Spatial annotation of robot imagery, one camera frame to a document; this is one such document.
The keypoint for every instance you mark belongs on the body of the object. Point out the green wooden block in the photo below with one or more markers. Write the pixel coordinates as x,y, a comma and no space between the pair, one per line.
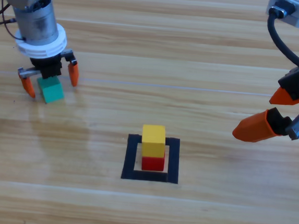
51,93

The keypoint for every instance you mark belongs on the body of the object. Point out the yellow wooden block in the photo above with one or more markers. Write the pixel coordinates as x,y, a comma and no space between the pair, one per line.
153,143

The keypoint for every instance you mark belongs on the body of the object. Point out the red wooden block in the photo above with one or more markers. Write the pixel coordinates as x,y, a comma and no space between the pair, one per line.
152,164

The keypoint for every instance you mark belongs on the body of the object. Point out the black tape square outline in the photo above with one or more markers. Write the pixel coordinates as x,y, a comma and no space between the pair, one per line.
129,165

